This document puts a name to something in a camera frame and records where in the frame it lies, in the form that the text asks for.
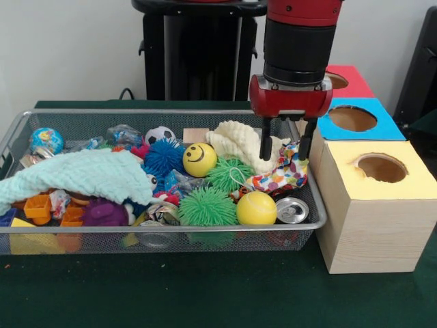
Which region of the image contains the blue globe ball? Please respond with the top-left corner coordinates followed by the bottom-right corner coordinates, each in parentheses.
top-left (29, 127), bottom-right (65, 154)

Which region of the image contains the dark green table cloth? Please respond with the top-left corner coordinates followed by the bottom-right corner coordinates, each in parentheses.
top-left (0, 100), bottom-right (437, 328)

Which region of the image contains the yellow tennis ball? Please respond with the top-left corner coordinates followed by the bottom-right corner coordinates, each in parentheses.
top-left (236, 191), bottom-right (278, 226)

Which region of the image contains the green spiky rubber ball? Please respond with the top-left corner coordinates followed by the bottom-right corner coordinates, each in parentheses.
top-left (178, 187), bottom-right (239, 227)
top-left (206, 157), bottom-right (257, 194)

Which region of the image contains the black panel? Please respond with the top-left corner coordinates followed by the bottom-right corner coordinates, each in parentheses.
top-left (392, 5), bottom-right (437, 137)

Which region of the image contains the wooden box with three holes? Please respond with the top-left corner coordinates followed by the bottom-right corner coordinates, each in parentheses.
top-left (300, 64), bottom-right (437, 275)

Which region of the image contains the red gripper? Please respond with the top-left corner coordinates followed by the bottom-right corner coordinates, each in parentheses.
top-left (248, 74), bottom-right (334, 161)

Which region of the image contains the cream waffle cloth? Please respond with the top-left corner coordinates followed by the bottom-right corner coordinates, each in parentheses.
top-left (205, 120), bottom-right (292, 175)

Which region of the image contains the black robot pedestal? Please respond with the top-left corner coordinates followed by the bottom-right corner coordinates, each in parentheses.
top-left (131, 0), bottom-right (276, 102)

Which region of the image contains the small soccer ball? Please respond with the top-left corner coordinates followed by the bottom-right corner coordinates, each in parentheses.
top-left (144, 126), bottom-right (177, 146)

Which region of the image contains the crushed drink can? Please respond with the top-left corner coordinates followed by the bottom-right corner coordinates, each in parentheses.
top-left (275, 197), bottom-right (310, 225)

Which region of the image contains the yellow smiley ball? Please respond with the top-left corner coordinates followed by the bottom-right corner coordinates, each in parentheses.
top-left (182, 142), bottom-right (219, 178)

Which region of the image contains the clear mesh bin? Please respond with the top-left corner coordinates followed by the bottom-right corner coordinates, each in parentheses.
top-left (0, 108), bottom-right (328, 256)

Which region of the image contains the mint knitted cloth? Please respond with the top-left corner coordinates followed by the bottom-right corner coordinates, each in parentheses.
top-left (0, 146), bottom-right (155, 216)

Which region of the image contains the colourful polka dot cloth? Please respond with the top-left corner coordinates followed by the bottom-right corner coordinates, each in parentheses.
top-left (244, 141), bottom-right (309, 196)

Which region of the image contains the blue spiky rubber ball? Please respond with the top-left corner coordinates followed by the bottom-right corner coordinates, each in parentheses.
top-left (143, 138), bottom-right (187, 178)

